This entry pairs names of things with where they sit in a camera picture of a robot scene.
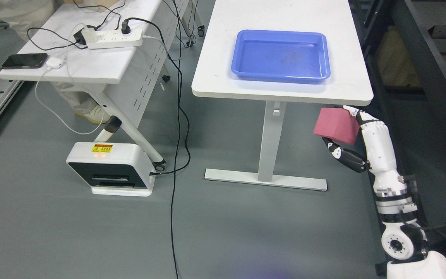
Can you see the white floor device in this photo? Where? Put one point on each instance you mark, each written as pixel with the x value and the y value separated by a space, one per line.
pixel 120 169

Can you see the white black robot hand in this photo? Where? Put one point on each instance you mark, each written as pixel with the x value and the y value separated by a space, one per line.
pixel 380 160

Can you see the white robot forearm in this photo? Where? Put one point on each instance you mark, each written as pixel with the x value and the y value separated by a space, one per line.
pixel 405 241

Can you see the white power strip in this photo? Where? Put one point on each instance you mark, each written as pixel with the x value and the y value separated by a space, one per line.
pixel 111 38

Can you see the black smartphone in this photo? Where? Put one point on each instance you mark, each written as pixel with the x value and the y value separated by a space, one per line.
pixel 25 61

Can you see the pink foam block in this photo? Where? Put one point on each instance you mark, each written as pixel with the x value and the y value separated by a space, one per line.
pixel 337 124

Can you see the blue plastic tray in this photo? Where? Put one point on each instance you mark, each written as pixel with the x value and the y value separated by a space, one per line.
pixel 281 56

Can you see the white charger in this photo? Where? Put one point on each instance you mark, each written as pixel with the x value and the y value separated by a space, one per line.
pixel 55 63

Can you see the white folding table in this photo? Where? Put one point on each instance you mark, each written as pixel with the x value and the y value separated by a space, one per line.
pixel 120 79

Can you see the black metal shelf right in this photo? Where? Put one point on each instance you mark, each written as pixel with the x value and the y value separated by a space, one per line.
pixel 404 45

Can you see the white desk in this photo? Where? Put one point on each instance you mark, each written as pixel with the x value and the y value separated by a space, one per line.
pixel 348 84

